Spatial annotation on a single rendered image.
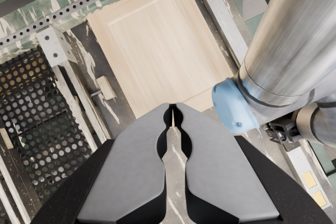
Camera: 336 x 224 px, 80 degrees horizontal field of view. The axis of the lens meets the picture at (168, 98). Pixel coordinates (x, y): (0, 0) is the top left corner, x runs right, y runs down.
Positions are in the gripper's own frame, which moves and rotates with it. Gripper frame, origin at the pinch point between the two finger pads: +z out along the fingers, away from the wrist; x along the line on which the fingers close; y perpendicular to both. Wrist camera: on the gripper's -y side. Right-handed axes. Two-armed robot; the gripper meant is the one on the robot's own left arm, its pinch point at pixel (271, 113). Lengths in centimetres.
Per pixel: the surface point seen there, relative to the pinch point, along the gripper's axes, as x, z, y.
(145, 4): -52, 12, 17
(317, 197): 33.6, 9.4, -4.6
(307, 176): 26.2, 9.4, -4.7
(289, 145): 14.2, 8.3, -3.9
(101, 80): -34, 10, 43
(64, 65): -43, 7, 51
